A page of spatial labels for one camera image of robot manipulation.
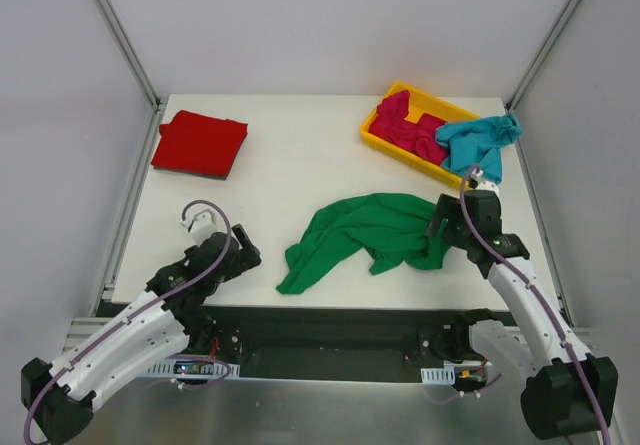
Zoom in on green t shirt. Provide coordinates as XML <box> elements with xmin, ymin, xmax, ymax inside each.
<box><xmin>276</xmin><ymin>192</ymin><xmax>444</xmax><ymax>295</ymax></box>

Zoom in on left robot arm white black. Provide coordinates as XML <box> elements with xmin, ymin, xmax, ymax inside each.
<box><xmin>21</xmin><ymin>225</ymin><xmax>261</xmax><ymax>444</ymax></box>

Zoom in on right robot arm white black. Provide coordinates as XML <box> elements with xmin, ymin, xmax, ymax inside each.
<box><xmin>427</xmin><ymin>190</ymin><xmax>619</xmax><ymax>444</ymax></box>

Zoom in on teal t shirt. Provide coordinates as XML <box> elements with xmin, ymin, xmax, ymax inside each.
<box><xmin>435</xmin><ymin>113</ymin><xmax>522</xmax><ymax>185</ymax></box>

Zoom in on magenta t shirt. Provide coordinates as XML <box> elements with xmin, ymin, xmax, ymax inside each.
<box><xmin>369</xmin><ymin>91</ymin><xmax>448</xmax><ymax>165</ymax></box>

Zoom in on yellow plastic bin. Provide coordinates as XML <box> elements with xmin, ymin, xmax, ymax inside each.
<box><xmin>360</xmin><ymin>82</ymin><xmax>479</xmax><ymax>188</ymax></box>

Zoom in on folded red t shirt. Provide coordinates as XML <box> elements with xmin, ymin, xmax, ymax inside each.
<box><xmin>151</xmin><ymin>110</ymin><xmax>248</xmax><ymax>180</ymax></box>

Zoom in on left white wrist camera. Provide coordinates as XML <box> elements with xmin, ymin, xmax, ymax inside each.
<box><xmin>181</xmin><ymin>210</ymin><xmax>220</xmax><ymax>246</ymax></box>

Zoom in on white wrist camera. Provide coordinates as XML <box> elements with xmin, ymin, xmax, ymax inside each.
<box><xmin>181</xmin><ymin>210</ymin><xmax>220</xmax><ymax>246</ymax></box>
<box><xmin>466</xmin><ymin>164</ymin><xmax>500</xmax><ymax>196</ymax></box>

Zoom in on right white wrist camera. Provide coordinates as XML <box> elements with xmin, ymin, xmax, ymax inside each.
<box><xmin>466</xmin><ymin>164</ymin><xmax>500</xmax><ymax>196</ymax></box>

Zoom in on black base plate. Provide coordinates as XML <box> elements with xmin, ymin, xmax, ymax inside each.
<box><xmin>178</xmin><ymin>305</ymin><xmax>462</xmax><ymax>383</ymax></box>

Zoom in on right aluminium side rail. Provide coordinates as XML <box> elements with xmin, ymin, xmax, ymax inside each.
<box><xmin>499</xmin><ymin>111</ymin><xmax>575</xmax><ymax>326</ymax></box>

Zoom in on aluminium side rail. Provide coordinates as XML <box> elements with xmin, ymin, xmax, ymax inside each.
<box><xmin>499</xmin><ymin>111</ymin><xmax>575</xmax><ymax>326</ymax></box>
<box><xmin>89</xmin><ymin>97</ymin><xmax>168</xmax><ymax>316</ymax></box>

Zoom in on left aluminium side rail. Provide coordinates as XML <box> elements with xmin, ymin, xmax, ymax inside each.
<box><xmin>89</xmin><ymin>97</ymin><xmax>168</xmax><ymax>316</ymax></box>

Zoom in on left white cable duct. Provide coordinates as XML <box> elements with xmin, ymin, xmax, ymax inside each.
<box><xmin>140</xmin><ymin>359</ymin><xmax>240</xmax><ymax>380</ymax></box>

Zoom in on white cable duct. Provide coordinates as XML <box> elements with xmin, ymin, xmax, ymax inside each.
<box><xmin>140</xmin><ymin>359</ymin><xmax>240</xmax><ymax>380</ymax></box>
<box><xmin>421</xmin><ymin>366</ymin><xmax>489</xmax><ymax>385</ymax></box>

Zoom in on right white cable duct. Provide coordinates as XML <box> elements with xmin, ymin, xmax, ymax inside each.
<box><xmin>421</xmin><ymin>366</ymin><xmax>489</xmax><ymax>385</ymax></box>

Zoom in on front aluminium rail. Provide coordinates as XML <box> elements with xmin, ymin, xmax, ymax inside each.
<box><xmin>62</xmin><ymin>317</ymin><xmax>601</xmax><ymax>353</ymax></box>

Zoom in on right aluminium frame post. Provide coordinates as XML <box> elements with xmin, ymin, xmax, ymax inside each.
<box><xmin>505</xmin><ymin>0</ymin><xmax>584</xmax><ymax>112</ymax></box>

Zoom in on aluminium frame post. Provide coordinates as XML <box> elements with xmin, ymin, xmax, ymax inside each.
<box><xmin>93</xmin><ymin>0</ymin><xmax>161</xmax><ymax>111</ymax></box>
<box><xmin>505</xmin><ymin>0</ymin><xmax>584</xmax><ymax>112</ymax></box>

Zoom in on left aluminium frame post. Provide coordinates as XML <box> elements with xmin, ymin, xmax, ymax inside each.
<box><xmin>93</xmin><ymin>0</ymin><xmax>161</xmax><ymax>111</ymax></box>

